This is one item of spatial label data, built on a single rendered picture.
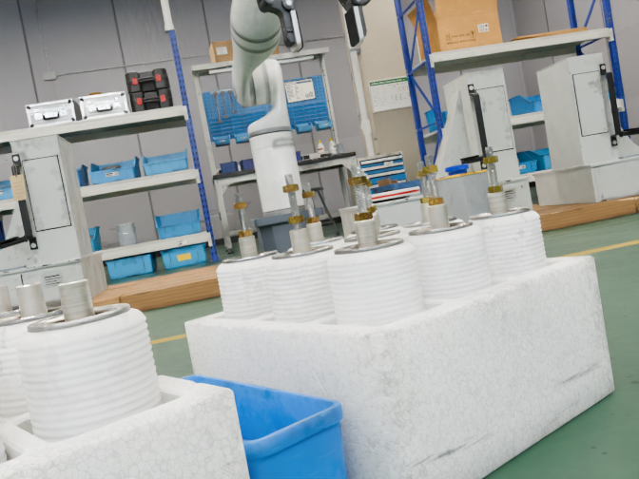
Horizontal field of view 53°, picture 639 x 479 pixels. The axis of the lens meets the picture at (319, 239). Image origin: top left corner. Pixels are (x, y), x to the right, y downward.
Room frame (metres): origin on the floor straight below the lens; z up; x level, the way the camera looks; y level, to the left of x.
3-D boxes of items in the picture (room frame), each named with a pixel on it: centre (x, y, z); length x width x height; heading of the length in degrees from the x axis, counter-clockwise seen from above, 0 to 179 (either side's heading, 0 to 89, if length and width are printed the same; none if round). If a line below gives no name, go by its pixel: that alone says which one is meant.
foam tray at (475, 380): (0.85, -0.07, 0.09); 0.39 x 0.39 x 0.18; 39
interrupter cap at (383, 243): (0.68, -0.05, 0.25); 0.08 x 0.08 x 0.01
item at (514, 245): (0.83, -0.23, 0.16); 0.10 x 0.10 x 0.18
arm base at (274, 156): (1.39, 0.06, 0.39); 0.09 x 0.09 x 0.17; 9
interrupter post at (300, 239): (0.78, 0.02, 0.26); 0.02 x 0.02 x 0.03
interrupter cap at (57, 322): (0.49, 0.19, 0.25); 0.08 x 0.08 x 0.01
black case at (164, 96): (5.58, 1.20, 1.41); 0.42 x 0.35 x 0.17; 11
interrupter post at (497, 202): (0.83, -0.23, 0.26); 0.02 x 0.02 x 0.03
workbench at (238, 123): (6.55, 0.25, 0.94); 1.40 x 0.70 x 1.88; 99
